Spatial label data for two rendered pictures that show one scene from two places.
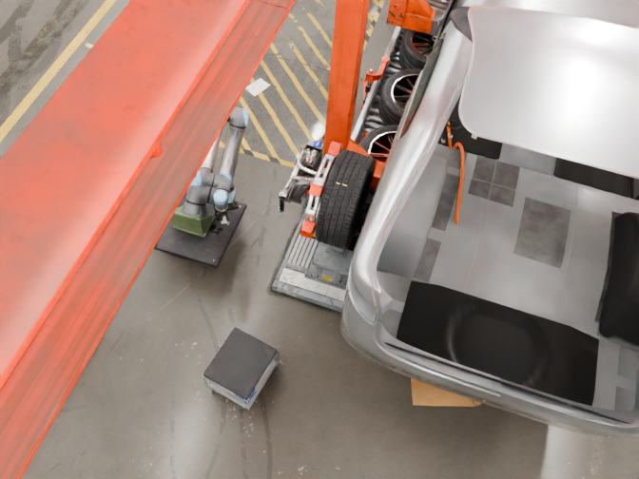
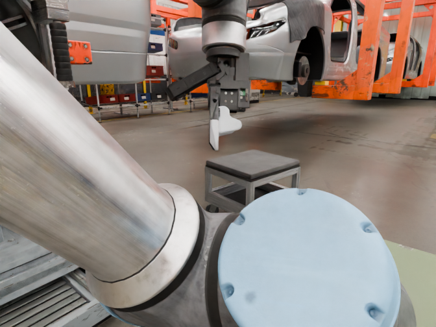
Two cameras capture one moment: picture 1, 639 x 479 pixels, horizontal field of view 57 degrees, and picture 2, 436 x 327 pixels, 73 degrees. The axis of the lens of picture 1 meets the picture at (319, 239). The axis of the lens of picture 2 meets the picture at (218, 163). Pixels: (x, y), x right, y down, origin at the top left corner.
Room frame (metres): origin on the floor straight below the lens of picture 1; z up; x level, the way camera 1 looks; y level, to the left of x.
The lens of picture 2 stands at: (2.83, 0.95, 0.77)
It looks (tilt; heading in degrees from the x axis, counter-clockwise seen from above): 16 degrees down; 206
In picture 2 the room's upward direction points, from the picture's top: straight up
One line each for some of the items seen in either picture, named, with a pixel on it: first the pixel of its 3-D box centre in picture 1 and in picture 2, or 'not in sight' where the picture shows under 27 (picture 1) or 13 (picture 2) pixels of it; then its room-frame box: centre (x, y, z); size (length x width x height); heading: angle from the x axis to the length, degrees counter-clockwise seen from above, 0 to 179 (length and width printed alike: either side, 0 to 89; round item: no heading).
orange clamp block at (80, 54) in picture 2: (308, 228); (72, 52); (2.11, 0.08, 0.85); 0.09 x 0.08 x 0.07; 166
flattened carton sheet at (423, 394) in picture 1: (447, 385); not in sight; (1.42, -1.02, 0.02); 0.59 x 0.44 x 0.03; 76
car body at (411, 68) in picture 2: not in sight; (381, 58); (-8.51, 1.37, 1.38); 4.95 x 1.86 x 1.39; 166
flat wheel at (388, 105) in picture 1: (416, 104); not in sight; (3.83, -0.75, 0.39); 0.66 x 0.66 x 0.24
